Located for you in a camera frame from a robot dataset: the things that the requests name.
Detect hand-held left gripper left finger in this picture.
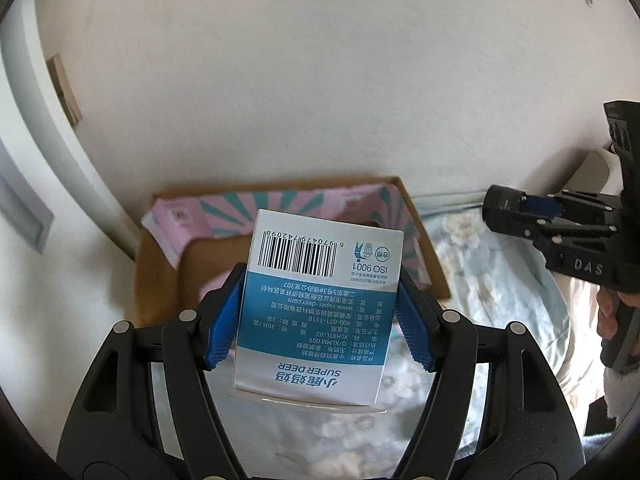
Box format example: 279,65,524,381
57,262,247,480

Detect person's right hand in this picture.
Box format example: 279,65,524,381
595,287,622,342

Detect pink striped packet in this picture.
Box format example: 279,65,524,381
141,183,432,292

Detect white door frame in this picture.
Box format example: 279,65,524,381
0,7,142,262

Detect brown cardboard piece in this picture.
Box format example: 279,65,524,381
45,53,83,124

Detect brown cardboard box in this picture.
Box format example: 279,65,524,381
134,175,451,332

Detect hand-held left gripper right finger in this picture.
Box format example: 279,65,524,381
393,269,586,480

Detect floral blanket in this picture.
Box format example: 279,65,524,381
150,195,603,480

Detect grey window frame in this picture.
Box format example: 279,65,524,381
0,136,55,254

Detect white and blue carton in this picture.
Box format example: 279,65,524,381
232,208,405,407

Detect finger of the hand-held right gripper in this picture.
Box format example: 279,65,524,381
520,190,622,226
482,184,566,247

